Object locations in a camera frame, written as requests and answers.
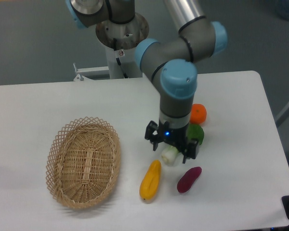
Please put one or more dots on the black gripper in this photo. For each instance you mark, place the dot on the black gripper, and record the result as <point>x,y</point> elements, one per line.
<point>176,137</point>

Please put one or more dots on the yellow mango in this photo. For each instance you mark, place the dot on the yellow mango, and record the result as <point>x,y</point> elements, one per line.
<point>150,183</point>

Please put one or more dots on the orange tangerine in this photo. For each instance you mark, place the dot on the orange tangerine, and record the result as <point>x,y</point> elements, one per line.
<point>198,114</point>

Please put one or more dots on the purple sweet potato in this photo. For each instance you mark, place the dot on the purple sweet potato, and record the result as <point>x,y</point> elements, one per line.
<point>188,179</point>

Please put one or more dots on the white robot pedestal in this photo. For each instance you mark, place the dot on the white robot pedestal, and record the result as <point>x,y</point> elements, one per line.
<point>120,42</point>

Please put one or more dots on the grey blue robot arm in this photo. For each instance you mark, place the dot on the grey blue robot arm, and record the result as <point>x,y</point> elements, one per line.
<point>170,66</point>

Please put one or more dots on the green bok choy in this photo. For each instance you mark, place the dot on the green bok choy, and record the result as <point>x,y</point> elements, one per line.
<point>194,133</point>

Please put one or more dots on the white metal base frame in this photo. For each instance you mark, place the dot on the white metal base frame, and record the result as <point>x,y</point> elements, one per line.
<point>92,73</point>

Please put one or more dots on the woven wicker basket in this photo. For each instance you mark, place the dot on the woven wicker basket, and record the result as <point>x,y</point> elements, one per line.
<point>83,163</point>

